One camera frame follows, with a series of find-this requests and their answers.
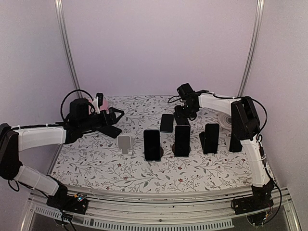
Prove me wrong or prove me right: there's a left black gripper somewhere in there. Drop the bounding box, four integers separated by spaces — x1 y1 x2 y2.
79 106 125 132

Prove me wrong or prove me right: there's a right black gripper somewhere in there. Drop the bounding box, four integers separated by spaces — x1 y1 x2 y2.
175 103 197 119

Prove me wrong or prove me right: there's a white grey phone stand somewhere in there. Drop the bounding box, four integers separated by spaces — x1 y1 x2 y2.
117 136 133 155

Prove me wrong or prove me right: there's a black phone teal edge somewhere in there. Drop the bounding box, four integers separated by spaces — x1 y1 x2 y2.
159 114 174 133

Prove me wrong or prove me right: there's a black folding phone stand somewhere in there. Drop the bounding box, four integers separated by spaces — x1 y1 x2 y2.
199 131 205 151

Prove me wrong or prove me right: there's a black phone front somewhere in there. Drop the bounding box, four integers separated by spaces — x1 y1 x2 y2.
203 123 219 154

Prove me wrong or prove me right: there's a pink phone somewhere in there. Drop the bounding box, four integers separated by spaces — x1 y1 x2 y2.
174 125 191 157

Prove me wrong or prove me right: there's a black round base stand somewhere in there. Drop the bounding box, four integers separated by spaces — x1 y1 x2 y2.
159 147 164 158

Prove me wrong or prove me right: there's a black phone blue case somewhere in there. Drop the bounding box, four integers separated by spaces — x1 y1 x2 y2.
229 133 243 153

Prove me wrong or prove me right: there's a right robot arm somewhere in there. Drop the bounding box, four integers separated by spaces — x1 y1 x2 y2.
175 83 274 210

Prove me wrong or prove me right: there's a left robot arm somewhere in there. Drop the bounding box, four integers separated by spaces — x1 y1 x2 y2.
0 98 125 209

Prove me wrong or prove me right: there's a black upright phone stand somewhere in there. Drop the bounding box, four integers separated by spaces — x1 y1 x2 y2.
171 144 175 153

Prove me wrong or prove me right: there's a pink plate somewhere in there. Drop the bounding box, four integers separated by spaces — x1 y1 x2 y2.
87 97 109 114

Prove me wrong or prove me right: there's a left black cable loop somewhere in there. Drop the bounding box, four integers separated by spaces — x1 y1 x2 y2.
60 89 91 121

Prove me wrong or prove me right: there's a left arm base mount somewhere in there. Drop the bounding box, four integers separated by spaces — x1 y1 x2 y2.
46 187 89 215

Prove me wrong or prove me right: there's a front aluminium rail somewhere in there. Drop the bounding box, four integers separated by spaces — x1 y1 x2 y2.
21 187 301 231

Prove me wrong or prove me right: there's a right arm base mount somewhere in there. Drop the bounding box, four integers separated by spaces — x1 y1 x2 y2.
231 192 276 226

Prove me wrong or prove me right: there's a right aluminium frame post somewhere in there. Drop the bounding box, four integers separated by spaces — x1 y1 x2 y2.
237 0 265 97

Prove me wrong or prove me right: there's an aluminium frame post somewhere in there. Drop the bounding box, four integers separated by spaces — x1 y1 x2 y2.
54 0 81 90
237 0 265 97

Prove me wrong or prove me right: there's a left aluminium frame post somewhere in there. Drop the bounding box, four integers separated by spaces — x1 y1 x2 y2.
54 0 81 90

